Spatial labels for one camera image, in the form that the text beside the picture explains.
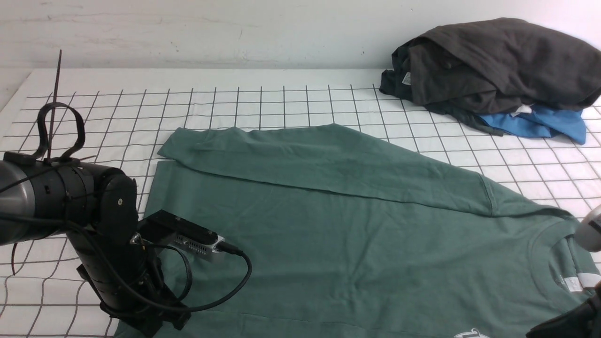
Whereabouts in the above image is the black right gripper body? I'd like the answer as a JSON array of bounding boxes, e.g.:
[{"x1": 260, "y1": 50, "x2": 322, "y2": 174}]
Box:
[{"x1": 526, "y1": 283, "x2": 601, "y2": 338}]

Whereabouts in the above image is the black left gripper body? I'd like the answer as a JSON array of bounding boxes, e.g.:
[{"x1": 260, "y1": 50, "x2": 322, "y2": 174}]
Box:
[{"x1": 66, "y1": 167, "x2": 191, "y2": 338}]

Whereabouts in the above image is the green long-sleeved shirt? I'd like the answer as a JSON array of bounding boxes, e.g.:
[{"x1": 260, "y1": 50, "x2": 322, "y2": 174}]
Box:
[{"x1": 146, "y1": 124, "x2": 600, "y2": 338}]

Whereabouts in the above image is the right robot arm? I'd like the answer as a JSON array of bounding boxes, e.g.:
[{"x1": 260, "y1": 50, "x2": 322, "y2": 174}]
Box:
[{"x1": 526, "y1": 206, "x2": 601, "y2": 338}]

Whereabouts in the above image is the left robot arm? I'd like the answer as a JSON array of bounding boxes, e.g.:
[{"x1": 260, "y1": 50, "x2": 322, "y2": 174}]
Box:
[{"x1": 1, "y1": 152, "x2": 191, "y2": 338}]

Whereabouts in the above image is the white grid-patterned tablecloth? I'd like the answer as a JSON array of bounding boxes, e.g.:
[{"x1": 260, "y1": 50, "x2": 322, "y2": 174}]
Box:
[{"x1": 1, "y1": 85, "x2": 600, "y2": 338}]

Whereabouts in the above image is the blue garment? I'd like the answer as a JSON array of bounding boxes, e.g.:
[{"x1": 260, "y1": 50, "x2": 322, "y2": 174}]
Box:
[{"x1": 479, "y1": 105, "x2": 587, "y2": 145}]

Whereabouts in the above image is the dark grey garment pile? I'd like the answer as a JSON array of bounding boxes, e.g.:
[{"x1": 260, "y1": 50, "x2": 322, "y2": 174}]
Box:
[{"x1": 379, "y1": 18, "x2": 601, "y2": 136}]

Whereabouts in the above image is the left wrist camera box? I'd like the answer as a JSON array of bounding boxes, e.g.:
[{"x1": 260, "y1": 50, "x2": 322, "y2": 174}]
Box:
[{"x1": 138, "y1": 210, "x2": 225, "y2": 263}]

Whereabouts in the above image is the black left camera cable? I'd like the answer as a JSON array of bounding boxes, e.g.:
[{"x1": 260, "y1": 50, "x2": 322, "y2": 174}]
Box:
[{"x1": 106, "y1": 241, "x2": 253, "y2": 314}]

